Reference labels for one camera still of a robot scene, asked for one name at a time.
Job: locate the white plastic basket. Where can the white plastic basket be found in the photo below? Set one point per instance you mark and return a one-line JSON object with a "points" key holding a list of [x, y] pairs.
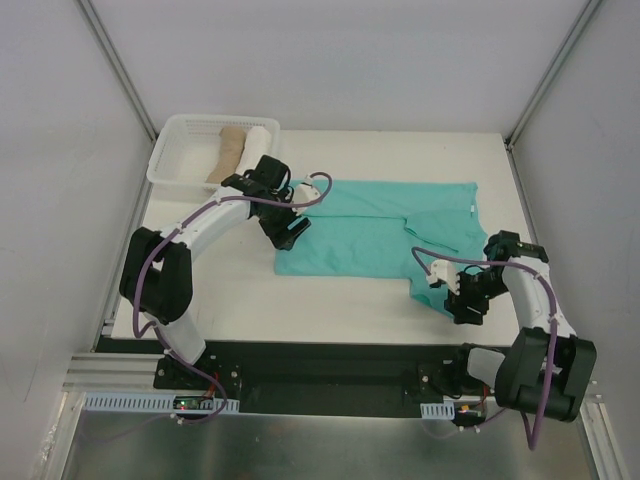
{"points": [[187, 149]]}

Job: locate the white rolled t-shirt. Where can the white rolled t-shirt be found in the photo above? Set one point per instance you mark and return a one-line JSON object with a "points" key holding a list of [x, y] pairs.
{"points": [[257, 143]]}

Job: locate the aluminium rail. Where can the aluminium rail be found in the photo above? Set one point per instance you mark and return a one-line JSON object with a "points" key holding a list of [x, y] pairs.
{"points": [[110, 371]]}

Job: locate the aluminium frame post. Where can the aluminium frame post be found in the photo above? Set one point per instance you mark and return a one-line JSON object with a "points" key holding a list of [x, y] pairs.
{"points": [[100, 33], [569, 43]]}

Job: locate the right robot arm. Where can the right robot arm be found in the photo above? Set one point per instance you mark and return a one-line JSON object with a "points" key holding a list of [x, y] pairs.
{"points": [[547, 359]]}

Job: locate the right aluminium frame post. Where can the right aluminium frame post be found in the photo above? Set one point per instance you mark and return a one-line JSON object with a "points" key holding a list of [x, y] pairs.
{"points": [[569, 43]]}

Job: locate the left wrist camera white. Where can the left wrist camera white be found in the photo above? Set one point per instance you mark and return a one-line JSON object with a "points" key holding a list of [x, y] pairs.
{"points": [[304, 194]]}

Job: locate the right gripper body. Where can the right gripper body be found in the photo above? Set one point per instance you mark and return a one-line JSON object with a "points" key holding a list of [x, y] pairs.
{"points": [[467, 304]]}

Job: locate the beige rolled t-shirt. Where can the beige rolled t-shirt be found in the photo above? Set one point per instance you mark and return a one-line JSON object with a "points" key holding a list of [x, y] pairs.
{"points": [[232, 142]]}

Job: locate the left white cable duct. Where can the left white cable duct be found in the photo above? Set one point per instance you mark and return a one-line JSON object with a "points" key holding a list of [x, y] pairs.
{"points": [[157, 403]]}

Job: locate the teal t-shirt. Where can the teal t-shirt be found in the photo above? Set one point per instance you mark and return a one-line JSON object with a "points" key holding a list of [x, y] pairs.
{"points": [[368, 228]]}

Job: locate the right white cable duct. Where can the right white cable duct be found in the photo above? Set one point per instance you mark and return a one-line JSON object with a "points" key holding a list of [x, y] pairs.
{"points": [[438, 411]]}

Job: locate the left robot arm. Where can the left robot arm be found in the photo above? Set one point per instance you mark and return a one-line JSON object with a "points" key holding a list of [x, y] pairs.
{"points": [[157, 277]]}

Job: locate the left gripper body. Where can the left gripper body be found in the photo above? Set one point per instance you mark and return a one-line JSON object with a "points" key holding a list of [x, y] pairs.
{"points": [[286, 230]]}

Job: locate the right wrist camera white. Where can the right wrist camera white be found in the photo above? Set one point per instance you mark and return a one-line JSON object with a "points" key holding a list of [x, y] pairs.
{"points": [[443, 273]]}

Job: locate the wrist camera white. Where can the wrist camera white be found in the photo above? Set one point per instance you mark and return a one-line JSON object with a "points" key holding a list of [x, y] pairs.
{"points": [[443, 273], [304, 194]]}

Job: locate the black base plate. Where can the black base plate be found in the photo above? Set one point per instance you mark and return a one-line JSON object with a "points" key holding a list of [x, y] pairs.
{"points": [[322, 379]]}

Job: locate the white cable duct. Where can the white cable duct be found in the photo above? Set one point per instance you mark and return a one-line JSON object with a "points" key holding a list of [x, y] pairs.
{"points": [[438, 411], [157, 403]]}

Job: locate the left aluminium frame post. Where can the left aluminium frame post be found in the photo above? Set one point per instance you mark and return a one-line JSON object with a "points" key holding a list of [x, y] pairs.
{"points": [[100, 33]]}

